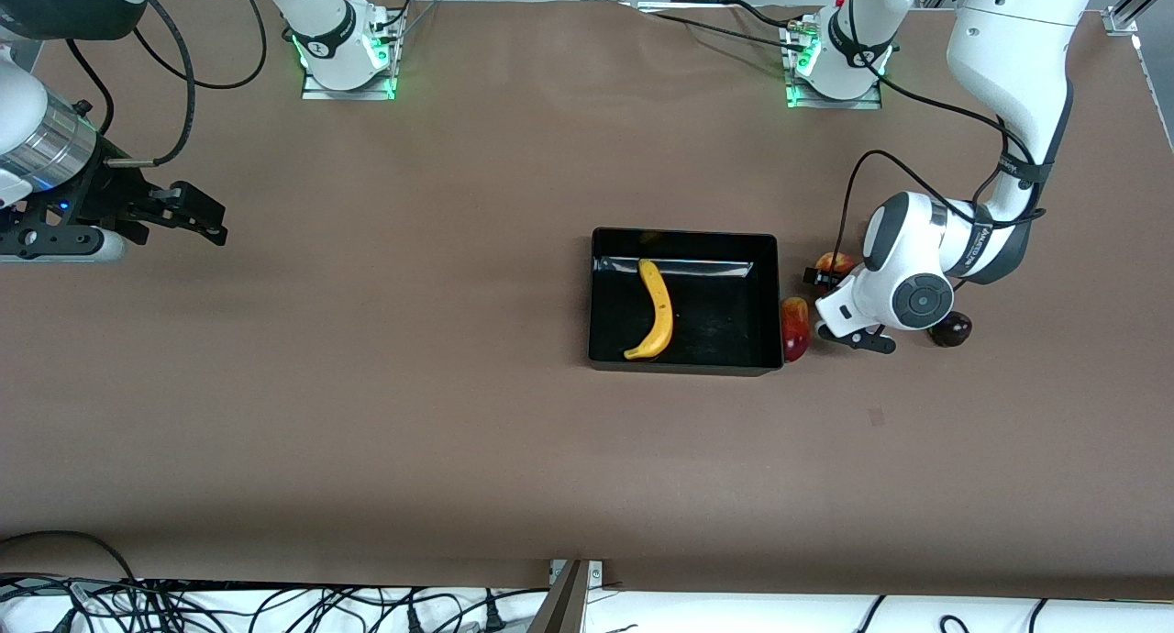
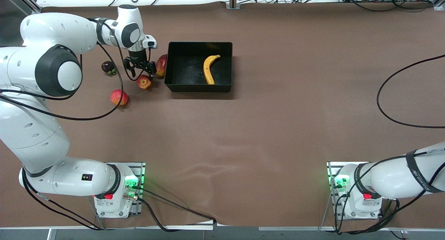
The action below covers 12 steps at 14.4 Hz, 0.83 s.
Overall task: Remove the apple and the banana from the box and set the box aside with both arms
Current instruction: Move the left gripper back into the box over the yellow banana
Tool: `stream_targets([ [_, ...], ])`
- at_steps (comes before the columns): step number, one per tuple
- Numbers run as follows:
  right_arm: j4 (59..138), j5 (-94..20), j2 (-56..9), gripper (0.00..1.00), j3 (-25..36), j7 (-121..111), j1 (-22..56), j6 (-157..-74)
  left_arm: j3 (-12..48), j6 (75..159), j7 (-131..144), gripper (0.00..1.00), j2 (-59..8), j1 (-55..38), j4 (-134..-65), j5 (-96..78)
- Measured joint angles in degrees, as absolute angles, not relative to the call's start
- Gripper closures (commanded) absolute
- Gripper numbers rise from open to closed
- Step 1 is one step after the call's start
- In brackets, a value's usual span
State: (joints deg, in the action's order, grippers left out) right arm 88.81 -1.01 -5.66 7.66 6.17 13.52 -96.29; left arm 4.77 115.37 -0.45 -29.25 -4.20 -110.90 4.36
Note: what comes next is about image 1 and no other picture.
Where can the black rectangular tray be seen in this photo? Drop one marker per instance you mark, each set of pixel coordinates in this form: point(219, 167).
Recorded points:
point(715, 335)

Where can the small red apple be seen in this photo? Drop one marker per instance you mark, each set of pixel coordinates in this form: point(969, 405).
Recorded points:
point(835, 262)

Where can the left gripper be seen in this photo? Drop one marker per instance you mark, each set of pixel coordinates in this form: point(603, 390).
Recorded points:
point(815, 275)

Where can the brown paper table cover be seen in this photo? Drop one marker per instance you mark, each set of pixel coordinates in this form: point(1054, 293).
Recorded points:
point(367, 413)

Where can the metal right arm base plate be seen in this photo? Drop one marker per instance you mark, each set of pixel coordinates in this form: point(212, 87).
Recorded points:
point(316, 90)

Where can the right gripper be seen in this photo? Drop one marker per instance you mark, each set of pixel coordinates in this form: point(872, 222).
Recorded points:
point(103, 195)

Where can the red yellow mango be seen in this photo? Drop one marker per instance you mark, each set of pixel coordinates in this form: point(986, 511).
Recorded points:
point(796, 326)

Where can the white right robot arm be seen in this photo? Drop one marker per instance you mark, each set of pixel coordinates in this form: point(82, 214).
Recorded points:
point(330, 37)

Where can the metal table edge bracket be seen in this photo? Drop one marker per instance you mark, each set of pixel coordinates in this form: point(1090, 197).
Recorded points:
point(573, 592)

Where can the yellow banana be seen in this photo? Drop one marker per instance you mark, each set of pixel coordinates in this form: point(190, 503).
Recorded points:
point(658, 303)

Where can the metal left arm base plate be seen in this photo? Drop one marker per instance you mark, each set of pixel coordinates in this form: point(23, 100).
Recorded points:
point(862, 104)

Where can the aluminium frame corner bracket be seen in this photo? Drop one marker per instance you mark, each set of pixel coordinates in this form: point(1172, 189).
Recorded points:
point(1121, 20)

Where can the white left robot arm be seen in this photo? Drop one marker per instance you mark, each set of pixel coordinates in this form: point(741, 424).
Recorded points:
point(1009, 46)

